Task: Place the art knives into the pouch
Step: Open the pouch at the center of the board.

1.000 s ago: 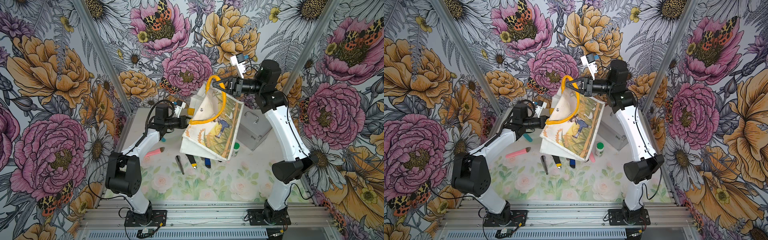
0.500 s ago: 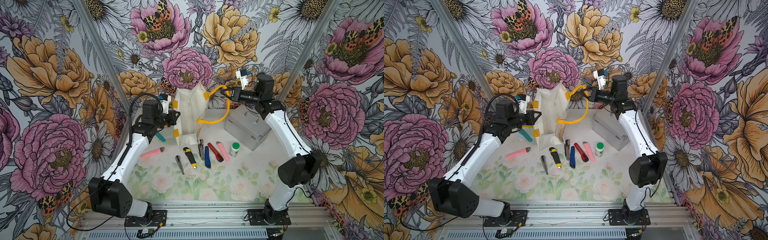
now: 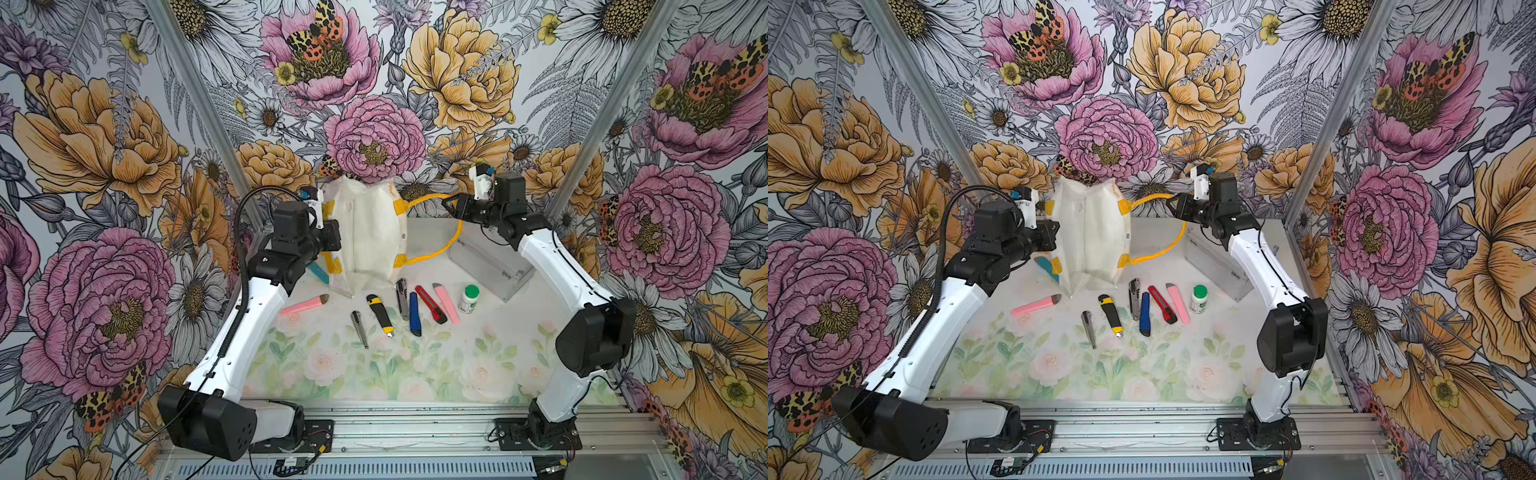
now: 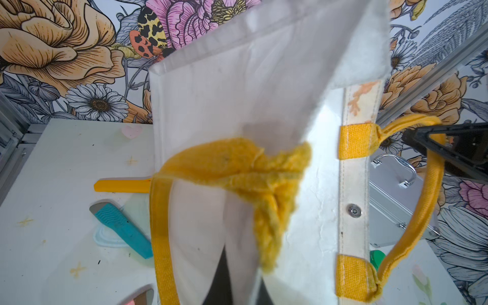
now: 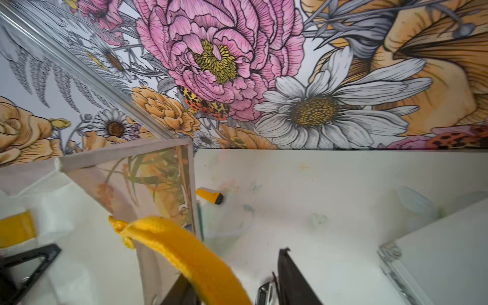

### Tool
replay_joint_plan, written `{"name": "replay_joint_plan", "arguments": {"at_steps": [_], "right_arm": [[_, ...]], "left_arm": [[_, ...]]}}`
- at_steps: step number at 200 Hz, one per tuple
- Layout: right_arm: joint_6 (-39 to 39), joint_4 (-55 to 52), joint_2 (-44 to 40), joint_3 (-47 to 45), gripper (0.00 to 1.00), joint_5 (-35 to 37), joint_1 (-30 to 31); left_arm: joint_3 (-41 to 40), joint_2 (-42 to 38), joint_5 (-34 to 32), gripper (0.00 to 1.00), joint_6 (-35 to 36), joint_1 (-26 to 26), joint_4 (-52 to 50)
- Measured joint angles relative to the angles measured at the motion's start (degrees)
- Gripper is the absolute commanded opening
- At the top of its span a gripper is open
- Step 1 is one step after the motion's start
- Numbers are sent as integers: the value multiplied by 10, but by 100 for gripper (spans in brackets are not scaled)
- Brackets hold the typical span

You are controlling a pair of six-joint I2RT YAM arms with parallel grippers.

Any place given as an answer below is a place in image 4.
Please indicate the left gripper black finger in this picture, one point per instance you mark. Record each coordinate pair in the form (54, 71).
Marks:
(463, 147)

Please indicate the yellow utility knife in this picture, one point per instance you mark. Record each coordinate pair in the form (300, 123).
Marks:
(120, 185)

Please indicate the pink grey utility knife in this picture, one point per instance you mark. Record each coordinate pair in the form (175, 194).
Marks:
(145, 297)

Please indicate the teal utility knife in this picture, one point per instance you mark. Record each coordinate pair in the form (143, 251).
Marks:
(118, 231)

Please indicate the silver aluminium case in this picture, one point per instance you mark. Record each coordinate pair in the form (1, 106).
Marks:
(394, 191)

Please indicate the white bottle green cap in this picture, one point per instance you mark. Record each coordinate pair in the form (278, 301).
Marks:
(376, 258)

